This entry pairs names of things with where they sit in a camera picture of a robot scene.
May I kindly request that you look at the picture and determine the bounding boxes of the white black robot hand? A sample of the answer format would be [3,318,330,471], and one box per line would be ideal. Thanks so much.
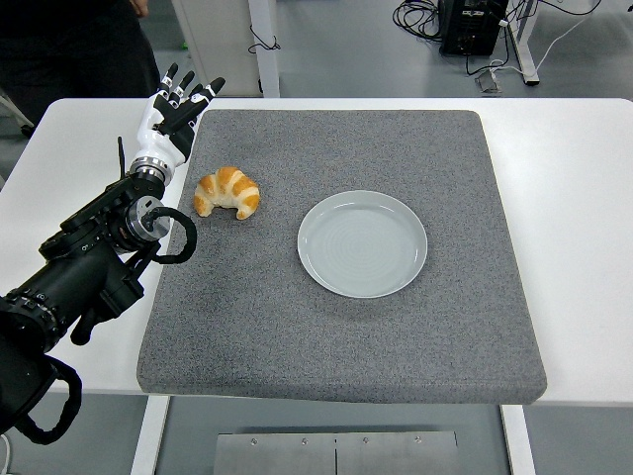
[131,62,227,168]

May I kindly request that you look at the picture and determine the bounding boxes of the golden croissant bread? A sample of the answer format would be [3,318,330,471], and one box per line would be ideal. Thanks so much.
[193,166,262,221]

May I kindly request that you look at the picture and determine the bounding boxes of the pale grey round plate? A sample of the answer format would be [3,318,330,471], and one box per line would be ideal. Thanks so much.
[297,189,429,300]

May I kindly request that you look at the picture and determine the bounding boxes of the grey metal plate with screws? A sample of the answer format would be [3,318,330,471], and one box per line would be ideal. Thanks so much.
[214,430,460,475]

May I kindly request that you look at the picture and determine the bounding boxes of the white cabinet panel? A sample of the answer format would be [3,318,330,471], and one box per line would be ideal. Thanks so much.
[170,0,262,98]

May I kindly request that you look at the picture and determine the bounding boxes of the person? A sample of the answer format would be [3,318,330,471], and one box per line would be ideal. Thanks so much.
[0,0,162,131]

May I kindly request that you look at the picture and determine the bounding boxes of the grey office chair base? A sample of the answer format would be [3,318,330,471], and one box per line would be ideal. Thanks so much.
[0,90,36,139]

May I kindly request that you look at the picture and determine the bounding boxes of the grey felt mat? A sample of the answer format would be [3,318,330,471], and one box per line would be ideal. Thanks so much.
[135,109,548,406]

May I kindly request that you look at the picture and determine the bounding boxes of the grey floor socket box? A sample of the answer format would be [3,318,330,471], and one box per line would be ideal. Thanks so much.
[474,71,502,95]

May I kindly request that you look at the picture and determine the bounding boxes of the black computer case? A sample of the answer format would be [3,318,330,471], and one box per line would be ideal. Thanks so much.
[437,0,510,56]

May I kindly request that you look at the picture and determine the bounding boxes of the white table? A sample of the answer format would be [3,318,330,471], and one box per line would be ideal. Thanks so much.
[0,97,633,475]

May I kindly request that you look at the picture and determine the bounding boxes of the white upright post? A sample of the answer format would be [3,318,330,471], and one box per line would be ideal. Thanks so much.
[246,0,281,99]

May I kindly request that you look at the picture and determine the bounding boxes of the thin black cable on post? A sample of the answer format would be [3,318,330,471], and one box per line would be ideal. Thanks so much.
[246,22,282,55]

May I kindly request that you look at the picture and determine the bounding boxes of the tangled black floor cables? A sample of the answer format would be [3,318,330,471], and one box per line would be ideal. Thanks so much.
[392,0,445,44]

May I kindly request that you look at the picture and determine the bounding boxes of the white desk leg frame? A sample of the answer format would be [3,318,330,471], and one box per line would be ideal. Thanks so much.
[508,0,541,87]

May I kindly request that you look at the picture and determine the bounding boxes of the white floor cable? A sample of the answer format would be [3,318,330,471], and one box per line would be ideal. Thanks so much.
[487,0,603,81]

